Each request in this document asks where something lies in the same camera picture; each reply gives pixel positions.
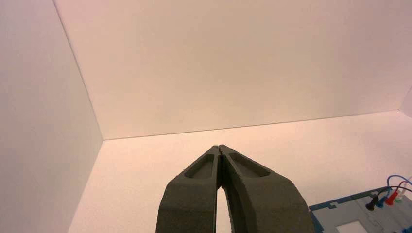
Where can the white rectangular display window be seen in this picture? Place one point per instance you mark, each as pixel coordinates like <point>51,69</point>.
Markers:
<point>352,226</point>

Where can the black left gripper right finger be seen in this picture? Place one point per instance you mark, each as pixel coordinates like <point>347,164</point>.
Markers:
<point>264,205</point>

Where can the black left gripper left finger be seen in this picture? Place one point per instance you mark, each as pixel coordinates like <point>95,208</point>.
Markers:
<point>186,209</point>

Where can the green banana plug lead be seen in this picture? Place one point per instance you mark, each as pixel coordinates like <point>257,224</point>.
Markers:
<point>398,199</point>

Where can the blue banana plug lead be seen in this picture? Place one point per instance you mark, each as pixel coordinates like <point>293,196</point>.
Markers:
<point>382,201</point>

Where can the black banana plug lead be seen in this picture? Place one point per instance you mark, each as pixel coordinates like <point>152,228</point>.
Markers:
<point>371,203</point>

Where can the red banana plug lead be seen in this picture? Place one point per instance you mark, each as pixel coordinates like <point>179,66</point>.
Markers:
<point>391,198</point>

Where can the blue grey task box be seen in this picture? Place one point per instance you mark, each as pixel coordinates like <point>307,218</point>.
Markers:
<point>351,209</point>

